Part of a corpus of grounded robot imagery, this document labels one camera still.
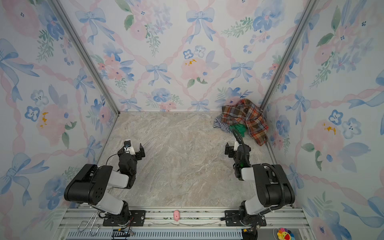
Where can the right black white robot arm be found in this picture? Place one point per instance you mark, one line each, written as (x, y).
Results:
(273, 189)

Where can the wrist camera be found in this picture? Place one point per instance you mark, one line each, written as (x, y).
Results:
(236, 145)
(128, 147)

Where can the left corner aluminium post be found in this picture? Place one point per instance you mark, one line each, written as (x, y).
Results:
(82, 51)

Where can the pink pig toy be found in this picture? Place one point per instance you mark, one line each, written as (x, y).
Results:
(176, 215)

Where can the aluminium rail frame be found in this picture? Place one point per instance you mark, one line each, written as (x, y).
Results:
(195, 224)

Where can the corner aluminium post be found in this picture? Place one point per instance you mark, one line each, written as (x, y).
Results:
(82, 51)
(291, 47)

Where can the green cloth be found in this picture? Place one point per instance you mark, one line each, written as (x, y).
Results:
(242, 129)

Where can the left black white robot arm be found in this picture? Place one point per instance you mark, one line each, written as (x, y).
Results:
(91, 184)

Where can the red plaid cloth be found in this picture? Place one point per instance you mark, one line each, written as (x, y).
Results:
(246, 113)

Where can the colourful flower toy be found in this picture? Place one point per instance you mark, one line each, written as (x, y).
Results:
(285, 234)

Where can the right corner aluminium post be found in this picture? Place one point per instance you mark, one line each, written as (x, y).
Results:
(291, 47)

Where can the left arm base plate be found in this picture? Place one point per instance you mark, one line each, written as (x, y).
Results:
(136, 219)

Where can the blue white striped cloth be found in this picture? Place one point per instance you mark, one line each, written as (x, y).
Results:
(218, 124)

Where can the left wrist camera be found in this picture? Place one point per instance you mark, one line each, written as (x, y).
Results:
(128, 147)

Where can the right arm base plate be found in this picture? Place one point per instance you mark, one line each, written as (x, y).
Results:
(235, 218)

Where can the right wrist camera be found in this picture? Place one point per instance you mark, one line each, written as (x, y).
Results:
(236, 145)

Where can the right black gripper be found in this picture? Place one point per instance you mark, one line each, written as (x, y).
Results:
(237, 150)

